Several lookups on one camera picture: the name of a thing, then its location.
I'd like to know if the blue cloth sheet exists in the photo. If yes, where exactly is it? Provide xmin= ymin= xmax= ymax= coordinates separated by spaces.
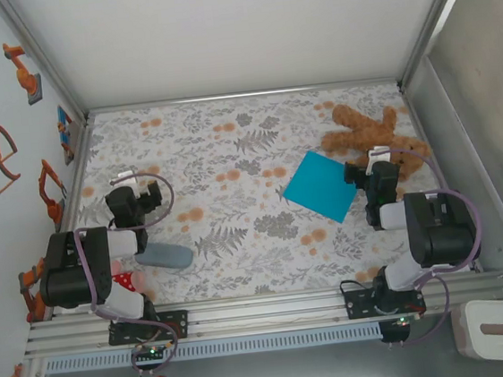
xmin=277 ymin=145 xmax=364 ymax=230

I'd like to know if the brown teddy bear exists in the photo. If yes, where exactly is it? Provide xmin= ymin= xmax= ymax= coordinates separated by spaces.
xmin=317 ymin=94 xmax=436 ymax=190

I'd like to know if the grey oval case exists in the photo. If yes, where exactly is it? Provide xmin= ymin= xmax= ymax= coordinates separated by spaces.
xmin=133 ymin=238 xmax=196 ymax=276

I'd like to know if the pink plush toy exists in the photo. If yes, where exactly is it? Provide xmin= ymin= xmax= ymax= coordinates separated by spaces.
xmin=108 ymin=256 xmax=150 ymax=297

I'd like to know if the blue orange machine sticker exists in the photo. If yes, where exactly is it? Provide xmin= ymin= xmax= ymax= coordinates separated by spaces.
xmin=54 ymin=103 xmax=80 ymax=167

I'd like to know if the floral patterned table mat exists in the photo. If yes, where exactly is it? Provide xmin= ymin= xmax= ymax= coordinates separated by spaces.
xmin=41 ymin=74 xmax=480 ymax=316

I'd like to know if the green LED circuit board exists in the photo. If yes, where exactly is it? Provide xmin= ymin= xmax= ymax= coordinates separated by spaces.
xmin=381 ymin=313 xmax=422 ymax=331
xmin=131 ymin=340 xmax=171 ymax=362

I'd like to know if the white tissue box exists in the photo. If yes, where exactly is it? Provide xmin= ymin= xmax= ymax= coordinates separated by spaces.
xmin=450 ymin=296 xmax=503 ymax=364

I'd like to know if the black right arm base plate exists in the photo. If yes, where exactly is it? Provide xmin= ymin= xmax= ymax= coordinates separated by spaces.
xmin=340 ymin=281 xmax=427 ymax=321

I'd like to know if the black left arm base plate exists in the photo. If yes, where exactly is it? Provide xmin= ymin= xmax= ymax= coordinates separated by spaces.
xmin=106 ymin=309 xmax=192 ymax=347

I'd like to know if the aluminium frame crossbar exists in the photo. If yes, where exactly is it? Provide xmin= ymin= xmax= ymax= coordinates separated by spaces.
xmin=85 ymin=74 xmax=402 ymax=116

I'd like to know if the aluminium frame post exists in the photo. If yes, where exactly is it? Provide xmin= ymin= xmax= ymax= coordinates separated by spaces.
xmin=387 ymin=0 xmax=493 ymax=91
xmin=0 ymin=0 xmax=90 ymax=130

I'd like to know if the aluminium mounting rail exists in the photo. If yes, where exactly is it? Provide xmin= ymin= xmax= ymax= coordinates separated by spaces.
xmin=20 ymin=268 xmax=503 ymax=360

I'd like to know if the white slotted cable duct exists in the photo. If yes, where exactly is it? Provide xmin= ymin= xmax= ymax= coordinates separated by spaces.
xmin=41 ymin=321 xmax=383 ymax=376

